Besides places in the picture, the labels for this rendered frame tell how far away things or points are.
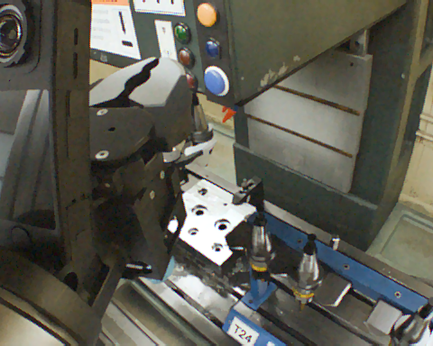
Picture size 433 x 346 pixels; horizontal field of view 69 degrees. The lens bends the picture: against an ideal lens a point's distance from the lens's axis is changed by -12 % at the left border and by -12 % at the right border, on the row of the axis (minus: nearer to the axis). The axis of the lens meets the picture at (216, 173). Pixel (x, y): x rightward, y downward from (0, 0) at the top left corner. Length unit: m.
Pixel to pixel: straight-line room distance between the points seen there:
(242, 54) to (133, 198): 0.26
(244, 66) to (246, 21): 0.05
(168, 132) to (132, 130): 0.02
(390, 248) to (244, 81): 1.29
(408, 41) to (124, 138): 0.91
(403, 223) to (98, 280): 1.61
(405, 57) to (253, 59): 0.68
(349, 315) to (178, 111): 0.89
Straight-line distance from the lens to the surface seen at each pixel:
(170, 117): 0.18
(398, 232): 1.67
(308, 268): 0.64
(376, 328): 0.65
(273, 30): 0.43
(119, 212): 0.17
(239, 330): 0.94
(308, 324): 0.99
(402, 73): 1.05
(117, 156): 0.16
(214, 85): 0.41
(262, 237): 0.68
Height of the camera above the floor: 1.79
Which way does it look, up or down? 39 degrees down
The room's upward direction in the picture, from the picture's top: 8 degrees counter-clockwise
